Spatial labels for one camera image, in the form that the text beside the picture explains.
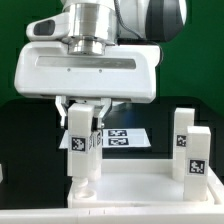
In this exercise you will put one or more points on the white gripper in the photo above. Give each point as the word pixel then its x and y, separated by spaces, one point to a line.
pixel 123 73

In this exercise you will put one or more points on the white L-shaped fence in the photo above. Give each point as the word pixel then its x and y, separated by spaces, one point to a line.
pixel 117 215

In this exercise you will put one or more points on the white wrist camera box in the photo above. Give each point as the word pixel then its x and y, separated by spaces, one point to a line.
pixel 49 29

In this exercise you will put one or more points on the white desk tabletop tray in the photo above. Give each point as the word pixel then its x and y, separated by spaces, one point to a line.
pixel 141 183

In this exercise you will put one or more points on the white marker sheet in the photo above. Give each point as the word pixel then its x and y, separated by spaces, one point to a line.
pixel 111 138

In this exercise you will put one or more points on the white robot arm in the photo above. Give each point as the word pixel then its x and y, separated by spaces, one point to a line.
pixel 98 52

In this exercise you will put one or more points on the white piece at left edge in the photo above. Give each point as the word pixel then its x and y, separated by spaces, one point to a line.
pixel 1 173

